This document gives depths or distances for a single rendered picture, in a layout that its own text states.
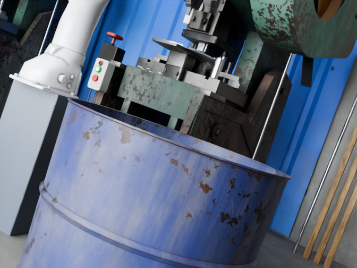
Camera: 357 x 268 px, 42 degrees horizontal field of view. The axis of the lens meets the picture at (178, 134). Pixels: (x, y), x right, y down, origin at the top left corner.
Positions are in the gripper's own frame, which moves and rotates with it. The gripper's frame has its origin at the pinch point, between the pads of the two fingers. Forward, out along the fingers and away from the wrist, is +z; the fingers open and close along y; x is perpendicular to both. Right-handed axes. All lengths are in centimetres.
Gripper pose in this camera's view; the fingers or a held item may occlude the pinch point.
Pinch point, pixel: (188, 16)
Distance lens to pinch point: 204.3
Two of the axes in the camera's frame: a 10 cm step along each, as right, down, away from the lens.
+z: -3.2, 9.4, 0.7
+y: -5.1, -1.1, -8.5
